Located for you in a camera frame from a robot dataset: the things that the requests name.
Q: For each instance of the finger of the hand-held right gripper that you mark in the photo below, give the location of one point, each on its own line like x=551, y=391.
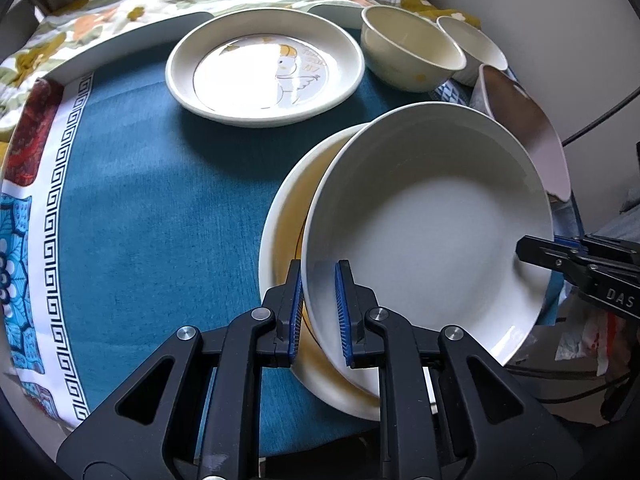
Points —
x=607, y=245
x=545, y=257

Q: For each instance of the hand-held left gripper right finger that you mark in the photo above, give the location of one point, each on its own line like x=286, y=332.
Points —
x=342, y=310

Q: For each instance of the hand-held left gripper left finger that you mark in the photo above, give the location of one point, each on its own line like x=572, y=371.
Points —
x=296, y=310

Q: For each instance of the white plate with yellow inside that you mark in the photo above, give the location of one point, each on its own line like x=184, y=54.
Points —
x=282, y=240

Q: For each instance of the plain white deep plate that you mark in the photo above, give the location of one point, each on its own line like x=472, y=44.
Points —
x=430, y=220

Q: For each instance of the white plate with bird print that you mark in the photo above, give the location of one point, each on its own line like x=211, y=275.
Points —
x=240, y=65

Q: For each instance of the cream bowl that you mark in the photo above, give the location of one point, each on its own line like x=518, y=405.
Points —
x=410, y=45

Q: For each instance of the crumpled plastic bag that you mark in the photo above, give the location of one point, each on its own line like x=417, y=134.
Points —
x=585, y=340

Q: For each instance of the teal patterned tablecloth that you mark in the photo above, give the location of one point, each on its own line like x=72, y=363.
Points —
x=165, y=200

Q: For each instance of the small white bowl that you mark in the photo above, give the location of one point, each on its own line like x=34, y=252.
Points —
x=480, y=47

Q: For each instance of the floral blanket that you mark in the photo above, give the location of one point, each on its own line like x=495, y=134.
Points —
x=75, y=25

